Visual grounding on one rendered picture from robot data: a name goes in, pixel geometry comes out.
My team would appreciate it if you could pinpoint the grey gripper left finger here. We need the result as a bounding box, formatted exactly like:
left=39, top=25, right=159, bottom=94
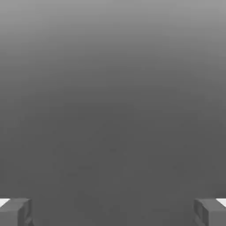
left=0, top=198, right=34, bottom=226

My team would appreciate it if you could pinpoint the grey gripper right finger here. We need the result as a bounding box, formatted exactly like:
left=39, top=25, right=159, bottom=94
left=192, top=198, right=226, bottom=226

